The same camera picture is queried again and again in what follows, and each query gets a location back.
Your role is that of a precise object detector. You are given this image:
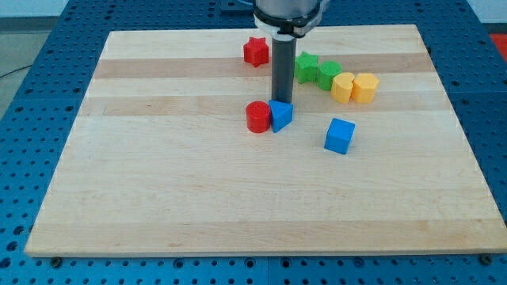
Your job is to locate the red cylinder block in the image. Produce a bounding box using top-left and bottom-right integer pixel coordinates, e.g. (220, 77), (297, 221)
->
(246, 101), (271, 133)

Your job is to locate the yellow hexagon block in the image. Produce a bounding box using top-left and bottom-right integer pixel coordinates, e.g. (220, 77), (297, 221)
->
(351, 73), (379, 104)

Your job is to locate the blue triangle block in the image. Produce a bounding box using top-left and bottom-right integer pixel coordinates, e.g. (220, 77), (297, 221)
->
(269, 100), (294, 133)

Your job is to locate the yellow heart block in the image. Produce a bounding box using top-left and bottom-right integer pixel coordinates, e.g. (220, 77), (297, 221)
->
(330, 72), (355, 104)

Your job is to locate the green star block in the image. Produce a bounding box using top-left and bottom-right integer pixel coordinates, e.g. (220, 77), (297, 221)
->
(294, 51), (319, 84)

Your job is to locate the green cylinder block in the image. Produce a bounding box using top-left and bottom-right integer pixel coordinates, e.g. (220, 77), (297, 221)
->
(317, 61), (342, 91)

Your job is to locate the light wooden board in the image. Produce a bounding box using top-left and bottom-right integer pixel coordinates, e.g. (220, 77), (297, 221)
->
(25, 25), (506, 257)

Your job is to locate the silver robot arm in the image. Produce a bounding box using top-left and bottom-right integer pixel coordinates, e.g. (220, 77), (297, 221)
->
(253, 0), (330, 104)

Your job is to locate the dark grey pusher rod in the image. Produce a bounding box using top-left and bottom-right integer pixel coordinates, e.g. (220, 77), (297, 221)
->
(271, 38), (296, 104)

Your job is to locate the blue cube block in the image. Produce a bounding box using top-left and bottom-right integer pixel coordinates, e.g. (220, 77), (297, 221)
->
(324, 118), (356, 154)

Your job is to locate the red star block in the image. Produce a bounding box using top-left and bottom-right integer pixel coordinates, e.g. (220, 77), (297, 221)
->
(243, 37), (269, 67)

